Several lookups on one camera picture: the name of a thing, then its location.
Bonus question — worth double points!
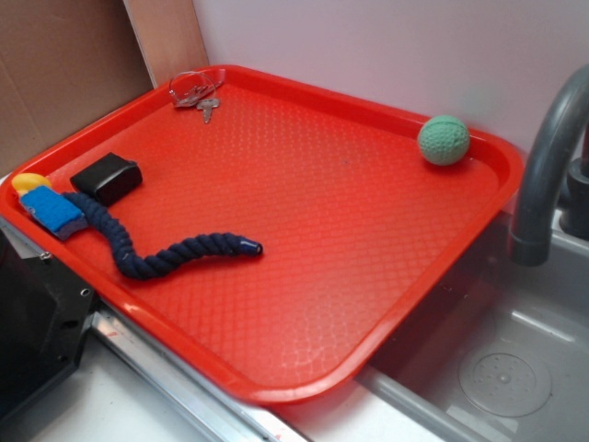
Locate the silver keys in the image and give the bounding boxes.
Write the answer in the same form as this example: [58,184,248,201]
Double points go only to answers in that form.
[167,71,223,124]

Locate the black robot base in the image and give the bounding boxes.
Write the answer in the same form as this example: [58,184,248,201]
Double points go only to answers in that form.
[1,234,97,425]

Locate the red plastic tray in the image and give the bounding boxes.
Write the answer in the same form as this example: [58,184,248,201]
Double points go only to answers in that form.
[1,66,523,404]

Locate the green textured ball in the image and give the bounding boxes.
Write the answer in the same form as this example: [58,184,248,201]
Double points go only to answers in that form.
[417,115,470,166]

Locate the black rectangular block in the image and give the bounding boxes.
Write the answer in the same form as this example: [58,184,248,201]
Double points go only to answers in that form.
[70,153,143,206]

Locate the grey sink faucet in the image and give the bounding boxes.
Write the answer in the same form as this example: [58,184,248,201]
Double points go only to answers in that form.
[507,65,588,266]

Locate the blue and yellow toy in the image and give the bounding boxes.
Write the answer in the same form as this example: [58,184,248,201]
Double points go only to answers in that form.
[11,173,88,240]

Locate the grey plastic sink basin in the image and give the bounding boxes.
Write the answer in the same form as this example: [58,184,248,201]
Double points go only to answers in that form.
[358,215,588,441]

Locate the brown cardboard panel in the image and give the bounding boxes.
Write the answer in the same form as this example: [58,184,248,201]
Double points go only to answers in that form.
[1,1,209,175]

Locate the dark blue rope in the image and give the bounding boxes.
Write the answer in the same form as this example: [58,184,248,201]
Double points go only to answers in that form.
[61,191,264,282]

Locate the silver metal rail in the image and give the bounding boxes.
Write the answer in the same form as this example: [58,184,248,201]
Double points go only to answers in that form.
[91,307,306,441]

